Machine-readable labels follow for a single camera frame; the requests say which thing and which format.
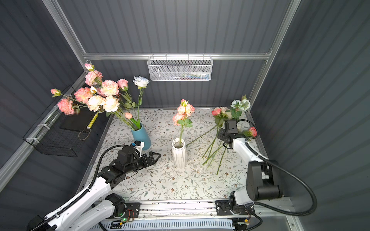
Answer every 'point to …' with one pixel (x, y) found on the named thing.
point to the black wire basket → (56, 133)
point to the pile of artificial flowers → (225, 119)
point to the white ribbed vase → (179, 153)
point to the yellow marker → (92, 121)
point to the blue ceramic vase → (141, 135)
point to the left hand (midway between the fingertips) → (156, 157)
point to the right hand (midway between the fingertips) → (224, 134)
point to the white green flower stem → (238, 106)
